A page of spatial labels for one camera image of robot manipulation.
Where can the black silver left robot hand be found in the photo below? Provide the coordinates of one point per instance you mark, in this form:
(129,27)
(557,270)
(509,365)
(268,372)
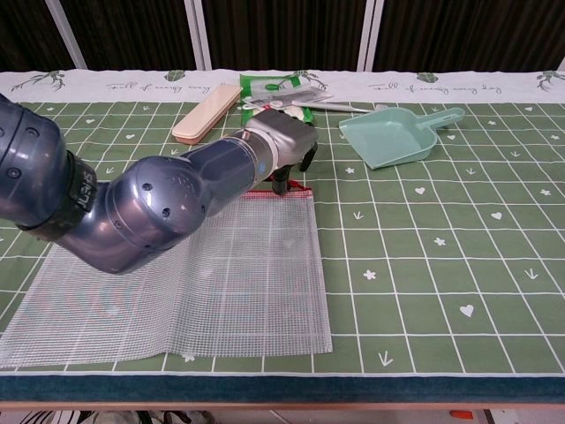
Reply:
(287,132)

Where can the clear mesh zipper pouch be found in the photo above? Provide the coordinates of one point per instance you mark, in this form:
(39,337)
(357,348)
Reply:
(243,282)

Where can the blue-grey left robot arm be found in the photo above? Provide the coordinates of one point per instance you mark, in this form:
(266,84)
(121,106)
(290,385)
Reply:
(154,203)

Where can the clear plastic packet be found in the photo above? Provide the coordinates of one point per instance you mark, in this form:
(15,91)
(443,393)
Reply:
(304,95)

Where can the green wet wipes packet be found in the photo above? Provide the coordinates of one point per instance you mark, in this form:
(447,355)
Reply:
(260,86)

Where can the white toothbrush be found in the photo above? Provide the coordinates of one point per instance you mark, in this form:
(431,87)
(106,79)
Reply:
(344,106)

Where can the beige oblong case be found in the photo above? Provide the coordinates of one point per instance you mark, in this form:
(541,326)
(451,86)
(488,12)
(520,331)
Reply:
(205,117)

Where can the teal plastic dustpan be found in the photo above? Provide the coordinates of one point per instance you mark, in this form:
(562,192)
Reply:
(388,139)

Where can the green grid tablecloth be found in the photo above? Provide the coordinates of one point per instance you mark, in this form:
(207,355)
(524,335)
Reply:
(441,265)

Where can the white partition post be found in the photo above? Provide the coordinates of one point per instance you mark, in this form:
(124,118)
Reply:
(562,59)
(198,35)
(370,35)
(66,35)

